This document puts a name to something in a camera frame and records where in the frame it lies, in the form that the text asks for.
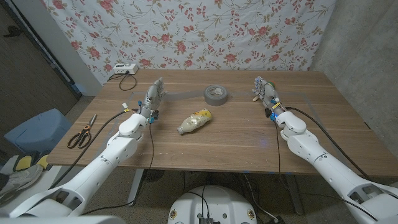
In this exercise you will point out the white power strip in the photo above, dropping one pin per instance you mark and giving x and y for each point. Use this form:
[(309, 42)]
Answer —
[(126, 69)]

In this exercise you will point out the small wooden maraca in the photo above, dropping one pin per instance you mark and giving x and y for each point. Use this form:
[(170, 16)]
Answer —
[(255, 99)]

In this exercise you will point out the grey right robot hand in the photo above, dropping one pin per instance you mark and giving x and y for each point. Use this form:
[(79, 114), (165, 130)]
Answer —
[(269, 93)]

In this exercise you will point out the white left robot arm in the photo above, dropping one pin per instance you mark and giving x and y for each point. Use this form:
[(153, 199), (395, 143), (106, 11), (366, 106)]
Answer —
[(93, 174)]

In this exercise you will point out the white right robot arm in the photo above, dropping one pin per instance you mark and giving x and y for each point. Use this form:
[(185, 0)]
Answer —
[(335, 174)]

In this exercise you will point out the grey duct tape roll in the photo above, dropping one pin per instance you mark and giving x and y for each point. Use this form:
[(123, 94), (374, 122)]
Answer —
[(216, 100)]

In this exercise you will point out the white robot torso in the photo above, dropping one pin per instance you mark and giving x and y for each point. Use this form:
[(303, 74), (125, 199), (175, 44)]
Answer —
[(230, 205)]

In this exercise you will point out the blue plastic bin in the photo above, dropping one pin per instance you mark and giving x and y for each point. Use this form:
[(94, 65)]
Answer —
[(37, 130)]

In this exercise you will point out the grey metal table leg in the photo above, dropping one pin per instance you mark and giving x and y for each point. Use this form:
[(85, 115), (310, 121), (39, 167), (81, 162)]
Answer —
[(135, 189), (293, 196)]

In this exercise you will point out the grey sneaker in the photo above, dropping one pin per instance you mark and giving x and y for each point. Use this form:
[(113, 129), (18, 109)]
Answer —
[(18, 183)]

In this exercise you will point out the plastic drink bottle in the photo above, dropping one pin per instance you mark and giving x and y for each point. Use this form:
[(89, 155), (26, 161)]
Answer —
[(196, 121)]

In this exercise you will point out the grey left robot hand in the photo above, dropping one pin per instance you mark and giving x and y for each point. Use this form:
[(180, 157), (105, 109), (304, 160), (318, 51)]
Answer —
[(152, 99)]

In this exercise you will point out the floral backdrop cloth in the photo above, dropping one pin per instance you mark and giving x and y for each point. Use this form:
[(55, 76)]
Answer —
[(186, 31)]

